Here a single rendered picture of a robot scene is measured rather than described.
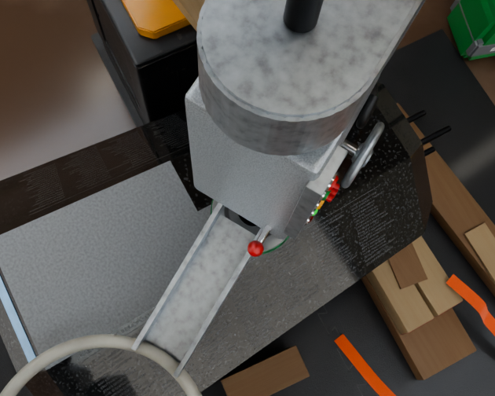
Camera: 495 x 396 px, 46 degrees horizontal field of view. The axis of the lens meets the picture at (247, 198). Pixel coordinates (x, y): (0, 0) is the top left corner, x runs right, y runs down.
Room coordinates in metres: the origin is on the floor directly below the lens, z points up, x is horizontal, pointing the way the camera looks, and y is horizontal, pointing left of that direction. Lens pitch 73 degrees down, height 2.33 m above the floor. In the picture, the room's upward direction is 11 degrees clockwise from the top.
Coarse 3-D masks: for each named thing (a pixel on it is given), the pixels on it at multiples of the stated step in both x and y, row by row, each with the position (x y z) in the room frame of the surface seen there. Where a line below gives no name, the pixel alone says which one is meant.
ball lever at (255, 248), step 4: (264, 228) 0.28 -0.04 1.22; (268, 228) 0.28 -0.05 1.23; (264, 232) 0.27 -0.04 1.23; (268, 232) 0.28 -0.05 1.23; (260, 236) 0.26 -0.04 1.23; (264, 236) 0.26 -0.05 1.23; (256, 240) 0.25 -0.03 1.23; (260, 240) 0.26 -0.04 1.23; (264, 240) 0.26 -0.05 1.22; (248, 244) 0.24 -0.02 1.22; (252, 244) 0.24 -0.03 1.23; (256, 244) 0.24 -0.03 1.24; (260, 244) 0.25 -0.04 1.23; (248, 248) 0.24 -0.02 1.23; (252, 248) 0.24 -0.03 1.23; (256, 248) 0.24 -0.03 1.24; (260, 248) 0.24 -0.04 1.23; (248, 252) 0.23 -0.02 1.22; (252, 252) 0.23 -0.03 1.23; (256, 252) 0.23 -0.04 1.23; (260, 252) 0.23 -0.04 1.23; (256, 256) 0.22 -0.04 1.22
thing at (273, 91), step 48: (240, 0) 0.42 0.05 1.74; (336, 0) 0.44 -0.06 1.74; (384, 0) 0.45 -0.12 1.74; (240, 48) 0.35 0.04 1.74; (288, 48) 0.36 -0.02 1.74; (336, 48) 0.38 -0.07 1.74; (384, 48) 0.39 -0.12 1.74; (240, 96) 0.29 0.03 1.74; (288, 96) 0.31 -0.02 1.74; (336, 96) 0.32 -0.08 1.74; (240, 144) 0.28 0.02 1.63; (288, 144) 0.28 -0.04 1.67
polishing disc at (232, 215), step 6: (216, 204) 0.40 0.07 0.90; (228, 210) 0.39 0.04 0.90; (228, 216) 0.38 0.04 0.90; (234, 216) 0.38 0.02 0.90; (240, 222) 0.37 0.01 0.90; (246, 228) 0.36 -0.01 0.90; (252, 228) 0.36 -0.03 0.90; (258, 228) 0.36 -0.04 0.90; (270, 234) 0.35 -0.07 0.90; (270, 240) 0.34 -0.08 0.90; (276, 240) 0.34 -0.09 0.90; (282, 240) 0.34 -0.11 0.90; (264, 246) 0.32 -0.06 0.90; (270, 246) 0.32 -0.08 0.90; (276, 246) 0.33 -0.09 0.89
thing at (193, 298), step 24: (216, 216) 0.33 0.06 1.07; (216, 240) 0.28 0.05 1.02; (240, 240) 0.29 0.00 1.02; (192, 264) 0.22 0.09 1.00; (216, 264) 0.23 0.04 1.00; (240, 264) 0.23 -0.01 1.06; (168, 288) 0.16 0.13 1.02; (192, 288) 0.17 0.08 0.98; (216, 288) 0.18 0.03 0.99; (168, 312) 0.11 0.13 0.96; (192, 312) 0.12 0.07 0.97; (216, 312) 0.13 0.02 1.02; (144, 336) 0.05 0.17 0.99; (168, 336) 0.06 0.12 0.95; (192, 336) 0.07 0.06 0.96
